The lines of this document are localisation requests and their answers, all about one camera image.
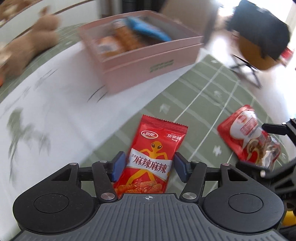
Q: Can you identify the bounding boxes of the red spicy strip snack packet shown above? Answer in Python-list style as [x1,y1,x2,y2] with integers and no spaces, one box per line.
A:
[113,115,188,198]

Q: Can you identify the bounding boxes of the red white roast duck packet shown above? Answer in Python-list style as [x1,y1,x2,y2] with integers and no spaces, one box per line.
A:
[217,105,281,169]

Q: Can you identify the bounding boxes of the long biscuit pack clear wrapper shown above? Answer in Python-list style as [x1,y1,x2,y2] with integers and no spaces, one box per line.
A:
[112,20,143,51]

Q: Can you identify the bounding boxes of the blue seaweed snack bag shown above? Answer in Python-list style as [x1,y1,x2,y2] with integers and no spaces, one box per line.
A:
[125,16,171,42]

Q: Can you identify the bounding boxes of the round cracker pack red edge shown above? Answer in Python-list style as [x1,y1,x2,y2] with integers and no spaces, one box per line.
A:
[96,36,125,58]

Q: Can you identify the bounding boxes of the white printed paper sheet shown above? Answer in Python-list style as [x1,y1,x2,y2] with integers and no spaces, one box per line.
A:
[0,41,200,237]

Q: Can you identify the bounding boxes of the pink cardboard box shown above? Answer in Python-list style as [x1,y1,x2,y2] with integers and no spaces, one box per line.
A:
[78,11,203,93]

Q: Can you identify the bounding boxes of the brown teddy bear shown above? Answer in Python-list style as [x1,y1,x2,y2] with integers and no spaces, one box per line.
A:
[1,6,60,84]

